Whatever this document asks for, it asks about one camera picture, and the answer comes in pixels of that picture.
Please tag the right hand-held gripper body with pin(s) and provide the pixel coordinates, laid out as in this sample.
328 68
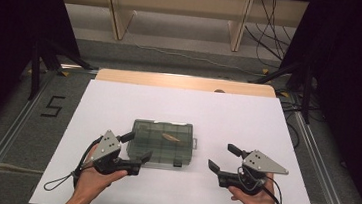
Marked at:
260 163

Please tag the metal floor rail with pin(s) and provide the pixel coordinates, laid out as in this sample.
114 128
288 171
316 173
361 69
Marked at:
4 145
322 176

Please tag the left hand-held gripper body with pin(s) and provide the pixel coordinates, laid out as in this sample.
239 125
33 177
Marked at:
107 146

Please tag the light wooden table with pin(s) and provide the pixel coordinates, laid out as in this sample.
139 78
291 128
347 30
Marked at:
171 81

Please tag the person's left hand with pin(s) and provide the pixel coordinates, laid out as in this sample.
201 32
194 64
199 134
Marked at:
92 187

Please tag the orange soft fishing lure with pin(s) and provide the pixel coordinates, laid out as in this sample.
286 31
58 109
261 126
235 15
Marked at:
170 137

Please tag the white table mat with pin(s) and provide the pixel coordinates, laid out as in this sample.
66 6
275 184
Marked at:
175 104

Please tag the black curtain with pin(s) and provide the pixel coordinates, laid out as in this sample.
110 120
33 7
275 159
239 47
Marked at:
5 31
355 82

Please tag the black metal stand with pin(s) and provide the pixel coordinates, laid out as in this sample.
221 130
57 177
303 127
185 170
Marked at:
35 68
307 94

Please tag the translucent green compartment box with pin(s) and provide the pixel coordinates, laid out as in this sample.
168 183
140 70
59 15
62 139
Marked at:
154 149

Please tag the person's right hand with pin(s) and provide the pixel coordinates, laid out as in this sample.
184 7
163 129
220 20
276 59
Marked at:
259 203

